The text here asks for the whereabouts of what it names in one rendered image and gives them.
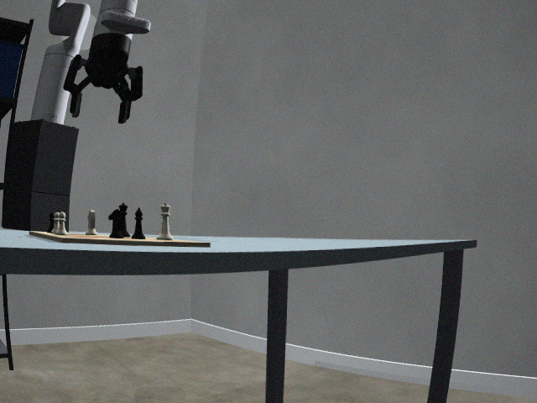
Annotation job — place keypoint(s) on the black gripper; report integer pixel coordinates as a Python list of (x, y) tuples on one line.
[(106, 66)]

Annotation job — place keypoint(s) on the white pawn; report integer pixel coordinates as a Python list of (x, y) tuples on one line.
[(61, 230), (56, 226)]

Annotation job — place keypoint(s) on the brown and cream chessboard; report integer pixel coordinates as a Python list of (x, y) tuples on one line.
[(93, 239)]

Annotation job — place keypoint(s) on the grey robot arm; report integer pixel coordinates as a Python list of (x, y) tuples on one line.
[(71, 19)]

